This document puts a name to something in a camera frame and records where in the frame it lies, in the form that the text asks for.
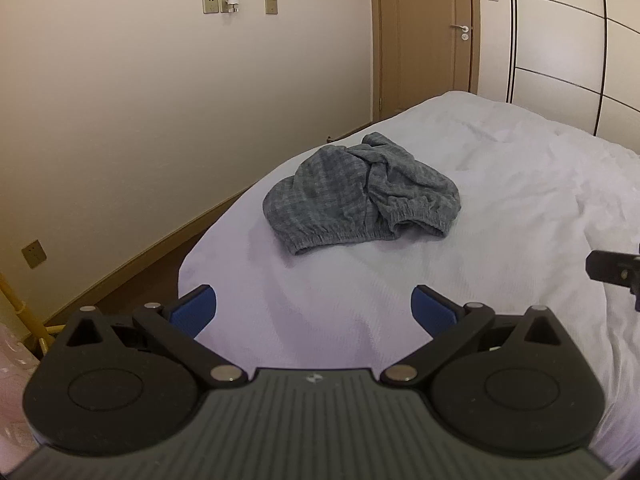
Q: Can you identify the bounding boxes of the grey plaid shorts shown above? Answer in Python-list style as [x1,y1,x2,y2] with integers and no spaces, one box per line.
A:
[262,132,461,255]

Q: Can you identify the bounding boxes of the white bed duvet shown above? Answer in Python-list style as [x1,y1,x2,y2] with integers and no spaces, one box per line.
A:
[178,92,639,468]

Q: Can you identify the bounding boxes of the yellow wooden rack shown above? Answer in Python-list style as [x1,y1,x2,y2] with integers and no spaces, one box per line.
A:
[0,274,65,354]

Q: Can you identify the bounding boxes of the white wardrobe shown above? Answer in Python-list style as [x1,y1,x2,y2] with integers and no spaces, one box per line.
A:
[477,0,639,151]

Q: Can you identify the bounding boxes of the brown wooden door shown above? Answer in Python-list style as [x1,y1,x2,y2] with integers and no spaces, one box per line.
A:
[371,0,480,122]

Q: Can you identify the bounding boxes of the low wall socket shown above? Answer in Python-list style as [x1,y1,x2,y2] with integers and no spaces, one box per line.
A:
[22,240,47,269]

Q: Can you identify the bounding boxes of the silver door handle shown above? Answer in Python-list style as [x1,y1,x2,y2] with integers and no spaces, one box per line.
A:
[450,24,472,41]

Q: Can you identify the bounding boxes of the wall socket plate left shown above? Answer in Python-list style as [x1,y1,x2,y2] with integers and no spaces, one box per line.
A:
[202,0,220,14]

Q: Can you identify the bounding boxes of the white wall plug adapter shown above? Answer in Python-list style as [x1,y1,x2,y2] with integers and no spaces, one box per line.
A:
[219,0,240,14]

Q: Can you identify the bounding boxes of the wall switch plate middle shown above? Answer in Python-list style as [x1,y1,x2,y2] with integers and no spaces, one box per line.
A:
[265,0,278,15]

